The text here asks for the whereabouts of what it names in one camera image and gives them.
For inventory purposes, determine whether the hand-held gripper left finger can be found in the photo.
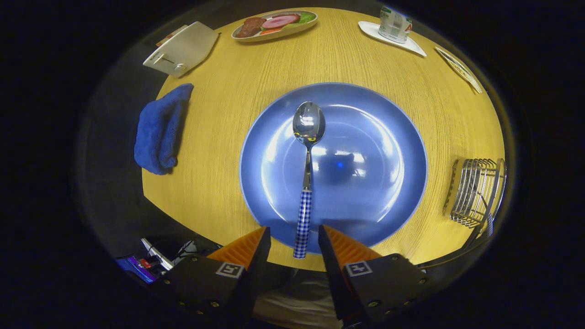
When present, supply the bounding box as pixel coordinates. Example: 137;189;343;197
160;226;271;320

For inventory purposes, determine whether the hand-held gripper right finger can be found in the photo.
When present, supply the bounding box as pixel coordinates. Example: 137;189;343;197
318;224;428;327

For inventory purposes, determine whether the spoon with blue checked handle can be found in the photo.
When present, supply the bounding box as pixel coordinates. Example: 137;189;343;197
292;101;326;260

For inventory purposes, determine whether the blue round plate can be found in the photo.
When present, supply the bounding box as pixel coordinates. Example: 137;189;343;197
239;82;428;255

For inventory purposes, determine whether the white flat object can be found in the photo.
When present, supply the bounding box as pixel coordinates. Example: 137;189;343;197
141;238;174;270

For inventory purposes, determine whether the phone with lit screen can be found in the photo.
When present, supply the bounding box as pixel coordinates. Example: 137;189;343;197
115;256;158;284

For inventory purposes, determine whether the blue folded towel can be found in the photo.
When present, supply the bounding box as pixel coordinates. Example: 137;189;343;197
134;83;194;175

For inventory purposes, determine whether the small oval food plate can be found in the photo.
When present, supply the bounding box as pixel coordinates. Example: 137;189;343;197
231;10;318;42

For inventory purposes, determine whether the white toaster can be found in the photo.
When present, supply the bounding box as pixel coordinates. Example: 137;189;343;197
143;21;220;77

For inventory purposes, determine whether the white divided tray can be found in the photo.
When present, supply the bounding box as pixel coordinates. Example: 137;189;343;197
435;47;483;94

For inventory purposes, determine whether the white square coaster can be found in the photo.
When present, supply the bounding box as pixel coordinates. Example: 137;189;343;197
358;21;427;58

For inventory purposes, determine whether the brown meat patty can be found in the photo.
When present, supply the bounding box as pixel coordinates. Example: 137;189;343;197
235;17;266;38

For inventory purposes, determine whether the pink ham slice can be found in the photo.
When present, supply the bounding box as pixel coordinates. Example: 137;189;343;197
261;15;301;30

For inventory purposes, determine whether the brown toast slice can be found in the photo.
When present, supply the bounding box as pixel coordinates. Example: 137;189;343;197
156;25;188;46

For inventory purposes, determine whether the white drink bottle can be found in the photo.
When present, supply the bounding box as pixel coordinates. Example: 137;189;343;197
378;5;413;44

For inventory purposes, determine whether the green lettuce leaf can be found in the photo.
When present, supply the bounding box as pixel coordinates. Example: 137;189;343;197
283;13;317;29

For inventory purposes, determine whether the grey cable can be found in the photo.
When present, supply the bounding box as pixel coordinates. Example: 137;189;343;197
418;238;489;270

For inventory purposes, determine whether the metal wire basket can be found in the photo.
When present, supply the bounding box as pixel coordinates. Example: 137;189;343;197
442;158;508;229

